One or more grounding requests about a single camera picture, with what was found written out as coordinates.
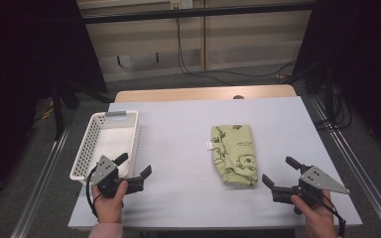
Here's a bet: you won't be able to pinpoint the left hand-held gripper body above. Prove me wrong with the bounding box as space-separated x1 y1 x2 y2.
90 154 145 199

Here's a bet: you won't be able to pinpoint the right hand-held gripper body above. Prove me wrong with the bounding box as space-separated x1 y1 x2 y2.
272 164 351 204

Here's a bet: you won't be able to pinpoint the white perforated plastic basket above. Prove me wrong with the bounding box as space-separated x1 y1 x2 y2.
68 110 141 184

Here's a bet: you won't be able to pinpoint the green printed cloth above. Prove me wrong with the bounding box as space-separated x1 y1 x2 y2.
206 124 259 187

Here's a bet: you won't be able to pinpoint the person's right hand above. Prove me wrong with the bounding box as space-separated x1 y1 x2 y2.
291 190 339 238

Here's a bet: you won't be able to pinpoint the person's left hand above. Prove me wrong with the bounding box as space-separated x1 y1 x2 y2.
91 179 129 225

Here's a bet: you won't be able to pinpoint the white table mat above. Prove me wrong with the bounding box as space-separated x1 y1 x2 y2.
66 95 364 231

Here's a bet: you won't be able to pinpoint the black metal stand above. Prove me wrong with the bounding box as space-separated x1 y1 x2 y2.
51 78 114 142

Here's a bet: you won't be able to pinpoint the wooden table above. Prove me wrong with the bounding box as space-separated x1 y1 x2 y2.
114 84 298 103

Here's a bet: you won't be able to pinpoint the black curtain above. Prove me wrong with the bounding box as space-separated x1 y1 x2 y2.
0 0 109 212
292 0 381 163

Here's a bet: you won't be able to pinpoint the black horizontal bar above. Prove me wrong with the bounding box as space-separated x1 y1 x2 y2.
81 2 316 25

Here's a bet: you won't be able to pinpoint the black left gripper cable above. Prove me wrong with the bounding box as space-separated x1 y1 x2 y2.
84 165 102 220

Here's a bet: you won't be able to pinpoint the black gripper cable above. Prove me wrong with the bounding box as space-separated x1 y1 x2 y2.
84 165 102 220
311 190 347 238

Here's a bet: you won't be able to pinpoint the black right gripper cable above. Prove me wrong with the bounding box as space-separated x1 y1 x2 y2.
311 190 347 238

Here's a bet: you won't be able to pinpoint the metal floor rail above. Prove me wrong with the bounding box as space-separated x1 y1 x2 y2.
311 95 381 238
9 127 71 238

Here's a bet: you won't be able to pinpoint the black floor cables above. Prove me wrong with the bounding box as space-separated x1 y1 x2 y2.
314 83 353 131

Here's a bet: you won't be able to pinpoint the yellow cable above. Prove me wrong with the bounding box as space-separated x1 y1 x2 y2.
33 98 56 121

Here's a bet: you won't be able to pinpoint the black hanging cable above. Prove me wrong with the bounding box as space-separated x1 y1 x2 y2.
176 18 297 87

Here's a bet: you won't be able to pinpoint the white wall outlet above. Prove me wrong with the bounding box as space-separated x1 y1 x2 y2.
170 0 194 10

